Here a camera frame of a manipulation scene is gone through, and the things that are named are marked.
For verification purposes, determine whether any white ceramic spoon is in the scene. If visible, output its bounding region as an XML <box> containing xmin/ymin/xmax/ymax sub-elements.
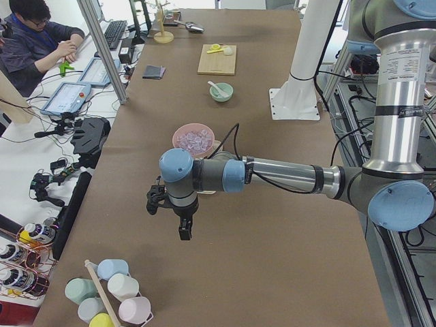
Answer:
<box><xmin>208</xmin><ymin>80</ymin><xmax>228</xmax><ymax>97</ymax></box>

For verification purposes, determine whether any wooden cup rack stick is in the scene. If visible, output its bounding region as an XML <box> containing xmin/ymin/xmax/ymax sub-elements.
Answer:
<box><xmin>84</xmin><ymin>260</ymin><xmax>121</xmax><ymax>327</ymax></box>

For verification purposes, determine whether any yellow plastic cup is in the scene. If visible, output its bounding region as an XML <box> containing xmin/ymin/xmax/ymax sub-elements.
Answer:
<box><xmin>89</xmin><ymin>313</ymin><xmax>114</xmax><ymax>327</ymax></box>

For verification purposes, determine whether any white bottle middle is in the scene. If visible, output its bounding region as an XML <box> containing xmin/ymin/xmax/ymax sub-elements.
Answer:
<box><xmin>1</xmin><ymin>244</ymin><xmax>28</xmax><ymax>265</ymax></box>

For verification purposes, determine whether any white bottle upper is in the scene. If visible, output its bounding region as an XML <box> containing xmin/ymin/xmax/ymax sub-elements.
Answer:
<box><xmin>24</xmin><ymin>223</ymin><xmax>56</xmax><ymax>245</ymax></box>

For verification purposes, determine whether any grey plastic cup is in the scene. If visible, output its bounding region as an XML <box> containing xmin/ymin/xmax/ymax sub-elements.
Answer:
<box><xmin>78</xmin><ymin>297</ymin><xmax>106</xmax><ymax>324</ymax></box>

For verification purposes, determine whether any green plastic cup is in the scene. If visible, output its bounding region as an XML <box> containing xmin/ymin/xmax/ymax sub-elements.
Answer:
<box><xmin>65</xmin><ymin>278</ymin><xmax>97</xmax><ymax>305</ymax></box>

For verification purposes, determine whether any black framed wooden tray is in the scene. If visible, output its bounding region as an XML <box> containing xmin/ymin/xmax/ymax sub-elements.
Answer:
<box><xmin>163</xmin><ymin>11</ymin><xmax>181</xmax><ymax>27</ymax></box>

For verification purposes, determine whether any pink plastic cup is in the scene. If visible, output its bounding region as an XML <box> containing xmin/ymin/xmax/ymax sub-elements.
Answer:
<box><xmin>119</xmin><ymin>296</ymin><xmax>152</xmax><ymax>324</ymax></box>

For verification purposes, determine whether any metal ice scoop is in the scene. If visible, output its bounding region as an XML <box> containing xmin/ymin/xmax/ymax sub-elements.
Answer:
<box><xmin>175</xmin><ymin>20</ymin><xmax>205</xmax><ymax>33</ymax></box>

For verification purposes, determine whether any teach pendant tablet far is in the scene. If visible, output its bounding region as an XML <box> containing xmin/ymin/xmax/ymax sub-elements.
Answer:
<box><xmin>78</xmin><ymin>57</ymin><xmax>110</xmax><ymax>88</ymax></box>

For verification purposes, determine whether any white pillar mount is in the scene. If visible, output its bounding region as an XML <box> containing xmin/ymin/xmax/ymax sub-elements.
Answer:
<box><xmin>269</xmin><ymin>0</ymin><xmax>342</xmax><ymax>121</ymax></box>

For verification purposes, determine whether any seated person in blue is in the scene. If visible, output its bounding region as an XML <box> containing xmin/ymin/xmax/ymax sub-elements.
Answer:
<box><xmin>1</xmin><ymin>0</ymin><xmax>85</xmax><ymax>97</ymax></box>

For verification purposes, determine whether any teach pendant tablet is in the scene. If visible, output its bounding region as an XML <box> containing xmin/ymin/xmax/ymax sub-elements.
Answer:
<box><xmin>40</xmin><ymin>82</ymin><xmax>91</xmax><ymax>116</ymax></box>
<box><xmin>78</xmin><ymin>57</ymin><xmax>110</xmax><ymax>88</ymax></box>

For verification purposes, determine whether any blue plastic cup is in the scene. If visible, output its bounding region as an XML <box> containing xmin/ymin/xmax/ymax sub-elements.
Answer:
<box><xmin>97</xmin><ymin>259</ymin><xmax>129</xmax><ymax>281</ymax></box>

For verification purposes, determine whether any teach pendant tablet near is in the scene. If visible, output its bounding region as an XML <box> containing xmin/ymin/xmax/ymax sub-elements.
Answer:
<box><xmin>40</xmin><ymin>82</ymin><xmax>91</xmax><ymax>116</ymax></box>

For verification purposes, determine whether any aluminium frame post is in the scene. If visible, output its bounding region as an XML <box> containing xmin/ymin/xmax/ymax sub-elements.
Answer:
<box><xmin>77</xmin><ymin>0</ymin><xmax>127</xmax><ymax>104</ymax></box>

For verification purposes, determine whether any wooden cutting board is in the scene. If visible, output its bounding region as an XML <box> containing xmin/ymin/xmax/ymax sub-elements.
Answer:
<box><xmin>197</xmin><ymin>44</ymin><xmax>237</xmax><ymax>76</ymax></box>

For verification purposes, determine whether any wooden mug tree stand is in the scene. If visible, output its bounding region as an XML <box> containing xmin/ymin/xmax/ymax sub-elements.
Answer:
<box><xmin>151</xmin><ymin>0</ymin><xmax>174</xmax><ymax>44</ymax></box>

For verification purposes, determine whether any light green bowl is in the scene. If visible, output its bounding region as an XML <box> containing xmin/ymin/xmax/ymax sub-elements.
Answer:
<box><xmin>209</xmin><ymin>82</ymin><xmax>234</xmax><ymax>102</ymax></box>

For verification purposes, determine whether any white bottle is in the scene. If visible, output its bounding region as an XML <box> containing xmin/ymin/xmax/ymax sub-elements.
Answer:
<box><xmin>24</xmin><ymin>223</ymin><xmax>56</xmax><ymax>245</ymax></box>
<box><xmin>1</xmin><ymin>244</ymin><xmax>28</xmax><ymax>265</ymax></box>
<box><xmin>1</xmin><ymin>268</ymin><xmax>36</xmax><ymax>292</ymax></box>

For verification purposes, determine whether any black power adapter box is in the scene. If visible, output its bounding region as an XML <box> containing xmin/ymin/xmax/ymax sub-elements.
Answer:
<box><xmin>118</xmin><ymin>47</ymin><xmax>134</xmax><ymax>64</ymax></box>

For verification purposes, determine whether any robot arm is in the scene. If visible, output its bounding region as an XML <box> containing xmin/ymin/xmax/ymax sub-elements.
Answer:
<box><xmin>146</xmin><ymin>1</ymin><xmax>435</xmax><ymax>240</ymax></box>

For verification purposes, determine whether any black keyboard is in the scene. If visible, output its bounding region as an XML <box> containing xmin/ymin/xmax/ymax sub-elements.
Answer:
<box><xmin>104</xmin><ymin>20</ymin><xmax>127</xmax><ymax>50</ymax></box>

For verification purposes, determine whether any pink bowl of ice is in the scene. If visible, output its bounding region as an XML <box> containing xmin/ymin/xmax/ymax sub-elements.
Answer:
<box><xmin>172</xmin><ymin>123</ymin><xmax>215</xmax><ymax>158</ymax></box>

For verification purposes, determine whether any white plastic cup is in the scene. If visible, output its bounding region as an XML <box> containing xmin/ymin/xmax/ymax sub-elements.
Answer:
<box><xmin>107</xmin><ymin>273</ymin><xmax>139</xmax><ymax>302</ymax></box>

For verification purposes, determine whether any yellow plastic knife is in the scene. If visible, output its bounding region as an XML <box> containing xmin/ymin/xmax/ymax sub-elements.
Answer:
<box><xmin>206</xmin><ymin>48</ymin><xmax>224</xmax><ymax>54</ymax></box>

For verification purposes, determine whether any folded grey purple cloth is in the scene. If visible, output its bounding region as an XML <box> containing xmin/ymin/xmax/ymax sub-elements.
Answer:
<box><xmin>142</xmin><ymin>65</ymin><xmax>166</xmax><ymax>80</ymax></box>

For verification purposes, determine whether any copper wire bottle rack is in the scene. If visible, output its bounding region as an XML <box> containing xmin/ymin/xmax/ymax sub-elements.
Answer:
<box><xmin>1</xmin><ymin>226</ymin><xmax>57</xmax><ymax>300</ymax></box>

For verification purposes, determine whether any white bottle lower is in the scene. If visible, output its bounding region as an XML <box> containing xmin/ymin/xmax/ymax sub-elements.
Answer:
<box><xmin>1</xmin><ymin>268</ymin><xmax>36</xmax><ymax>292</ymax></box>

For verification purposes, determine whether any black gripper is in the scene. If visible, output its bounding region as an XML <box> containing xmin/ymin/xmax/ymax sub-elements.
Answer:
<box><xmin>146</xmin><ymin>176</ymin><xmax>198</xmax><ymax>240</ymax></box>

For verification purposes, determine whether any cream plastic tray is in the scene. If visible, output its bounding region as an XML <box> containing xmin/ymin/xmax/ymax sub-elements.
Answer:
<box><xmin>199</xmin><ymin>140</ymin><xmax>223</xmax><ymax>195</ymax></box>

